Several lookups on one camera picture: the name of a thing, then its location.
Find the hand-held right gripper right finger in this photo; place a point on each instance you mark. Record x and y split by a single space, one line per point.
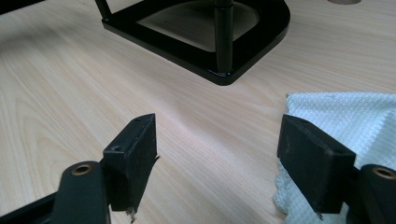
314 168

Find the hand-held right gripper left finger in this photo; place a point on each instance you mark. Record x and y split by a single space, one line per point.
130 161

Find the light blue cloth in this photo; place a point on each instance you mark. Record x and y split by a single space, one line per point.
342 118

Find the black wavy tray stand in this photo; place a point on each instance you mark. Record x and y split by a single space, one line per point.
267 37

